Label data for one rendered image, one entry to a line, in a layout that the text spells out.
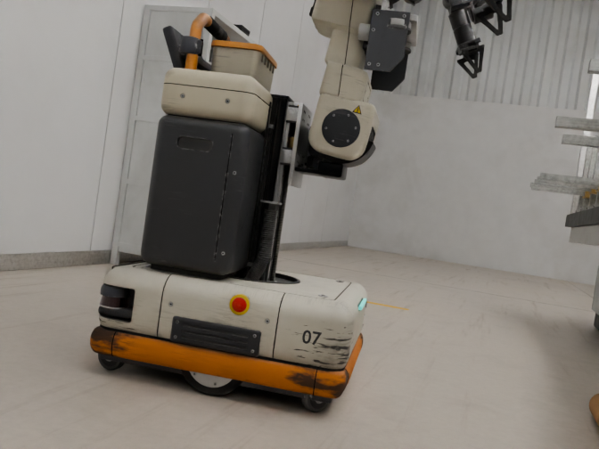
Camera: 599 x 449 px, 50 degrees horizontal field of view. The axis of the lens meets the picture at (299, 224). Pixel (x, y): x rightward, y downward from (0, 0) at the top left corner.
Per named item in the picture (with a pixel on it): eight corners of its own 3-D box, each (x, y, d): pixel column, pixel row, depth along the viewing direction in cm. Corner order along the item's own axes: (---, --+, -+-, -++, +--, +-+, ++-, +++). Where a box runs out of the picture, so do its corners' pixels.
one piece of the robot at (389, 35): (348, 66, 169) (360, -15, 168) (356, 88, 196) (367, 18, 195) (409, 73, 166) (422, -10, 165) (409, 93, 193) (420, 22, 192)
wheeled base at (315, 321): (82, 359, 162) (94, 263, 162) (173, 321, 225) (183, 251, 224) (341, 411, 151) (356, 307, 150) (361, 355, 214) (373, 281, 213)
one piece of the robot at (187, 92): (124, 309, 165) (168, -12, 163) (194, 288, 219) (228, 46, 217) (249, 331, 160) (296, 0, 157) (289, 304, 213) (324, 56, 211)
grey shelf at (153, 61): (109, 263, 380) (144, 4, 376) (180, 257, 466) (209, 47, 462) (176, 275, 367) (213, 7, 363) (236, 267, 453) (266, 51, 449)
